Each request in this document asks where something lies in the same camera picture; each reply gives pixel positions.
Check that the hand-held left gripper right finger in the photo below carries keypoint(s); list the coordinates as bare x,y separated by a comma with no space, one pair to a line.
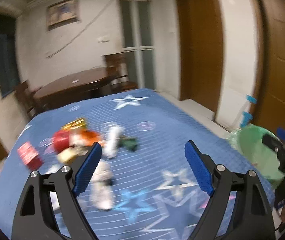
198,170

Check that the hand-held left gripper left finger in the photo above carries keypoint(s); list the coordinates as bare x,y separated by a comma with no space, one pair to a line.
87,170

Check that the bin with green bag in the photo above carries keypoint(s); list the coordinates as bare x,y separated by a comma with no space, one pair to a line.
255,150

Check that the beige plush toy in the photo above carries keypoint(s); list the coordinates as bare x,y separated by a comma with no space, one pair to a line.
102,197

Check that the green moss bundle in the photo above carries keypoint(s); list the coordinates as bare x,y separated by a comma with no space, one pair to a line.
130,143

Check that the beige wrapper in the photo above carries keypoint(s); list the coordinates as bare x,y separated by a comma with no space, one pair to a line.
66,156

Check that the orange packet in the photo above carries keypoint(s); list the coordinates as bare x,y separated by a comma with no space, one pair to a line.
90,136

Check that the blue tape strip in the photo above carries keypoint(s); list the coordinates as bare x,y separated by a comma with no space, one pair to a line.
251,98
246,118

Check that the red round package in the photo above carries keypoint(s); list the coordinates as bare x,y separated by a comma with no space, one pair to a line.
61,141

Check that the yellow red snack packet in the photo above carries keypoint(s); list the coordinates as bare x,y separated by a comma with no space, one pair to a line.
76,123

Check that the blue star printed blanket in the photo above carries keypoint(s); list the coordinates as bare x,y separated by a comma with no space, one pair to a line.
157,135

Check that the red box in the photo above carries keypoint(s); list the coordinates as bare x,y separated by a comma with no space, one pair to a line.
28,155

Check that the brown wooden door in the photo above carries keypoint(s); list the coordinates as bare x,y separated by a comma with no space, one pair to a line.
200,42
282,55

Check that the dark wooden table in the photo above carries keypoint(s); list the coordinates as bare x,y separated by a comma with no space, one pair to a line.
75,87

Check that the wooden chair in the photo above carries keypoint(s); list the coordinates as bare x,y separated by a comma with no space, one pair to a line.
26,97
118,67

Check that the frosted glass door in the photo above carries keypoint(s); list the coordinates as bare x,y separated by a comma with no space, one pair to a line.
137,42

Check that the dark window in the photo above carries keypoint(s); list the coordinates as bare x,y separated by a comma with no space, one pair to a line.
6,55

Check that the white wall switch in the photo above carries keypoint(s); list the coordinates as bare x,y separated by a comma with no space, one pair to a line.
103,39

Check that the framed wall picture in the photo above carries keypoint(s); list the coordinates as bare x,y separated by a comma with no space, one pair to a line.
62,13

